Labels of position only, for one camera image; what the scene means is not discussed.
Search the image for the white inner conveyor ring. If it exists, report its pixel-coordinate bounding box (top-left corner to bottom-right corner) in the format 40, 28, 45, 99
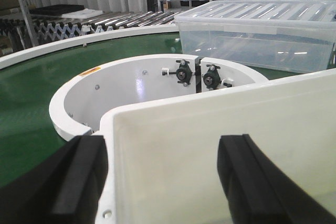
49, 54, 270, 142

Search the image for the metal roller conveyor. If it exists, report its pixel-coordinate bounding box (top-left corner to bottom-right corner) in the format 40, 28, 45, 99
1, 10, 180, 53

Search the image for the white round conveyor table frame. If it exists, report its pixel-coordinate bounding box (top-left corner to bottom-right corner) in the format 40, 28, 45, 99
1, 24, 179, 69

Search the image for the white Totelife plastic crate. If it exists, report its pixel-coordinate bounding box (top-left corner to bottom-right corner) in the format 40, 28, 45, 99
96, 69, 335, 223

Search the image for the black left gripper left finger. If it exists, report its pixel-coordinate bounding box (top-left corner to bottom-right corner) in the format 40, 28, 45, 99
1, 135, 108, 223

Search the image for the clear plastic storage bin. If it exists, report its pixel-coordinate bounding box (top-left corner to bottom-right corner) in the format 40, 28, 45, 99
174, 0, 335, 73

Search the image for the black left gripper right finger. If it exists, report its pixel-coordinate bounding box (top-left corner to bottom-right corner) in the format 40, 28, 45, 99
217, 134, 335, 223

